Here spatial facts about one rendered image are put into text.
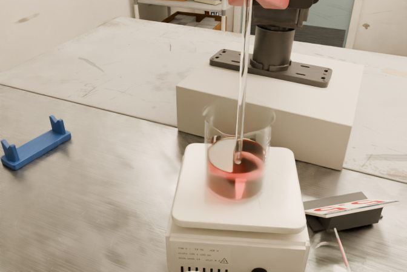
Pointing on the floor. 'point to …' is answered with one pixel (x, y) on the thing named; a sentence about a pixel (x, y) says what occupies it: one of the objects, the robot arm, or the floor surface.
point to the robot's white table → (92, 79)
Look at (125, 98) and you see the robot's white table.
